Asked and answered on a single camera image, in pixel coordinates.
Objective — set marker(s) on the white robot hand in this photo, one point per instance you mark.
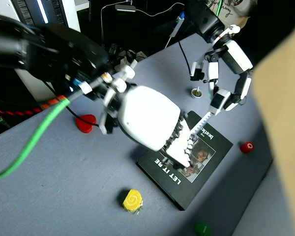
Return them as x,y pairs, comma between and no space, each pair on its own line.
238,59
147,115

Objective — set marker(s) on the black tape measure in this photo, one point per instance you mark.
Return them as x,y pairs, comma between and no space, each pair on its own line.
218,102

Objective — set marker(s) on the black Let It Be album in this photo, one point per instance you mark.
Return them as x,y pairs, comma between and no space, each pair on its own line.
211,167

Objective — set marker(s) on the person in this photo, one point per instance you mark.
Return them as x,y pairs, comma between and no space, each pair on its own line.
238,9

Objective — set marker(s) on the small cup with spoon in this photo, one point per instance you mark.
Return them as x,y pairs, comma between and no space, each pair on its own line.
197,93

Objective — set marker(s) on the black power strip with plugs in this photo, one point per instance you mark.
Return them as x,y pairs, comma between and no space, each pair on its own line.
127,55

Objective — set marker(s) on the red heart toy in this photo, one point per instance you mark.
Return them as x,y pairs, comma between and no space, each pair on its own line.
83,125

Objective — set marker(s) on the white adapter stick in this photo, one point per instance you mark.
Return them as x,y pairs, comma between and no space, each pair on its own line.
175,29

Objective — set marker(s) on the tall backdrop board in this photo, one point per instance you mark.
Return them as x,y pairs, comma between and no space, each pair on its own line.
280,123

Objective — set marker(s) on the yellow swirl toy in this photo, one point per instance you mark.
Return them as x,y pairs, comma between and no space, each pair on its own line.
132,200

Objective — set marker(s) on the red cylinder toy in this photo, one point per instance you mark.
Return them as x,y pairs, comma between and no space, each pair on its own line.
247,147

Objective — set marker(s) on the grey table cloth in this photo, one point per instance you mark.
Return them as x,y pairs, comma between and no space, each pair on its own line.
64,184

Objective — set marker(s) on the grey power adapter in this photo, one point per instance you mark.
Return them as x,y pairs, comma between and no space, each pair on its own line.
125,8

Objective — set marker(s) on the green toy block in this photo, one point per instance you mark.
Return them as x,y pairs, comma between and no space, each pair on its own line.
202,228

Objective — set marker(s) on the white equipment cabinet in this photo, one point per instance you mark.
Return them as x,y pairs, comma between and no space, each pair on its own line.
5,9

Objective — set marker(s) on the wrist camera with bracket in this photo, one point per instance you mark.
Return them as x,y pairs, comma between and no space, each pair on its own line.
107,123
196,72

